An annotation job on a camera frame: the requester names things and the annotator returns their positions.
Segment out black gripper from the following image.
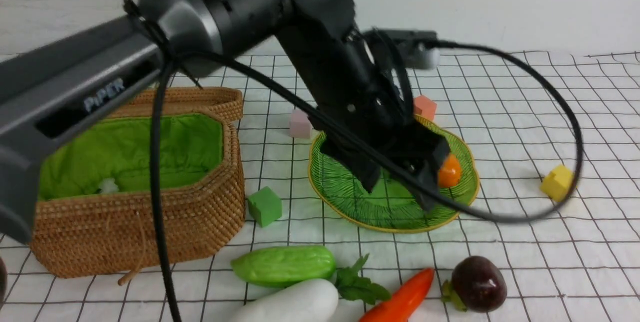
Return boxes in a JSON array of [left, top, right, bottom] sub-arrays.
[[305, 29, 451, 194]]

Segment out orange yellow toy mango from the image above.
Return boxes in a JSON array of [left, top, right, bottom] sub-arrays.
[[438, 153, 463, 189]]

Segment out orange toy carrot with leaves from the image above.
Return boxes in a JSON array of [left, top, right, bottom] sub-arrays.
[[334, 254, 435, 321]]

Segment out white toy radish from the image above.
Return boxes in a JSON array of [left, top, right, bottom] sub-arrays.
[[228, 279, 339, 321]]

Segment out green toy cucumber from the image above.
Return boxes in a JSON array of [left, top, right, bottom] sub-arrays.
[[230, 245, 337, 288]]

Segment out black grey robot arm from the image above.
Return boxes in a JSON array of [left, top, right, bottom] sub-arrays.
[[1, 0, 450, 244]]

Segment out green glass leaf plate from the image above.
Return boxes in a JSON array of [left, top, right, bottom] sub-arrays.
[[307, 115, 481, 233]]

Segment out orange foam cube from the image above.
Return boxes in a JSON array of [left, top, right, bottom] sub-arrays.
[[413, 95, 438, 121]]

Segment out pink foam cube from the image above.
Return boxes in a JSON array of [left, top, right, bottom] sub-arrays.
[[288, 108, 314, 139]]

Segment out green foam cube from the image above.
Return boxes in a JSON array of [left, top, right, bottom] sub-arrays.
[[247, 187, 282, 228]]

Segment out dark purple toy mangosteen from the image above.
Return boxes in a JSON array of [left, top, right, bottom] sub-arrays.
[[441, 255, 508, 313]]

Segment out white checkered tablecloth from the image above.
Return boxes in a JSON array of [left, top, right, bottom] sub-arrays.
[[0, 51, 640, 322]]

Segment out yellow foam cube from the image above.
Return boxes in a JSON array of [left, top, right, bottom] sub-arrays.
[[540, 164, 574, 203]]

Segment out woven rattan basket green lining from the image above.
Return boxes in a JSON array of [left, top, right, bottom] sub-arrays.
[[30, 107, 246, 286]]

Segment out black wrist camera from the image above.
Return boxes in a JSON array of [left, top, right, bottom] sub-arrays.
[[363, 29, 441, 70]]

